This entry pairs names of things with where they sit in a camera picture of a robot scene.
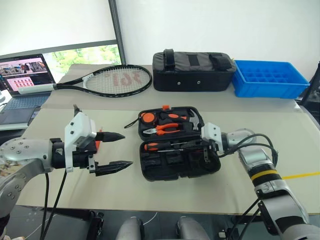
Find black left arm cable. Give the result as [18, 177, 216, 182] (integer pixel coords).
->
[40, 168, 69, 240]

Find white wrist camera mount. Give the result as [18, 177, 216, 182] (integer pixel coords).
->
[64, 111, 97, 174]
[200, 122, 224, 154]

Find grey rounded shape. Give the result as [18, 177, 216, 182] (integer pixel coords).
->
[119, 216, 145, 240]
[175, 215, 211, 240]

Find orange black screwdriver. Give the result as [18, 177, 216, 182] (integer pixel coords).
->
[142, 140, 191, 153]

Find black frame under table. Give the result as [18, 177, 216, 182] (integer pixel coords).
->
[48, 208, 105, 240]

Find orange utility knife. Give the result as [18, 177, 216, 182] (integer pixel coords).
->
[95, 126, 104, 154]

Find blue plastic divided crate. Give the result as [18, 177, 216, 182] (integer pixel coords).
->
[231, 59, 311, 100]

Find claw hammer black orange handle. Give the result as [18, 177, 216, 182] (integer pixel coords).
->
[159, 108, 204, 133]

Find yellow floor tape strip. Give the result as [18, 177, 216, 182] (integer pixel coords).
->
[281, 171, 320, 180]

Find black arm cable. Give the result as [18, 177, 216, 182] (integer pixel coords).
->
[219, 133, 279, 240]
[40, 168, 69, 240]

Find thin white floor cable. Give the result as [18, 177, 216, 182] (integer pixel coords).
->
[142, 211, 160, 224]

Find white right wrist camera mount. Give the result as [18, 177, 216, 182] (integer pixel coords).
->
[200, 122, 224, 154]

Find black tennis racket white grip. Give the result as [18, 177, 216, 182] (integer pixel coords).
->
[18, 64, 153, 97]

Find black plastic tool case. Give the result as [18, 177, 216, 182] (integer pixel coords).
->
[137, 105, 222, 182]

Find black fabric bag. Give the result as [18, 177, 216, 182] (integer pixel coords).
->
[152, 48, 238, 93]

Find open grey laptop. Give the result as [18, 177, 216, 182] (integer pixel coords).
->
[0, 53, 57, 126]

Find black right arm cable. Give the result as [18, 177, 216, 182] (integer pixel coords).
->
[219, 133, 279, 240]

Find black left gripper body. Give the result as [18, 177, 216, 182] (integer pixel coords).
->
[72, 142, 99, 176]

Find white desk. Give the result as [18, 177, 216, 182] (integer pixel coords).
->
[0, 121, 30, 132]

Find black mesh chair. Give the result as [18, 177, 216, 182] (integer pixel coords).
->
[299, 74, 320, 116]

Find dark window frame post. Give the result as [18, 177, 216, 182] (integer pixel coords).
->
[108, 0, 127, 66]

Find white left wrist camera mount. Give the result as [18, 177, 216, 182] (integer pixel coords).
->
[64, 111, 97, 174]

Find orange black tape measure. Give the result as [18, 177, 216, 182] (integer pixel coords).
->
[124, 111, 157, 130]

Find clear plastic container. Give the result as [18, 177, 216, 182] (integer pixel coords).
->
[0, 89, 9, 114]

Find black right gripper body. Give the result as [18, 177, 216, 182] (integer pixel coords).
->
[200, 139, 220, 164]

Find orange handled pliers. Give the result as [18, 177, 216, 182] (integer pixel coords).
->
[142, 122, 183, 137]

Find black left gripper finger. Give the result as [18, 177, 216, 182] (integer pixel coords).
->
[95, 160, 134, 177]
[95, 131, 126, 144]

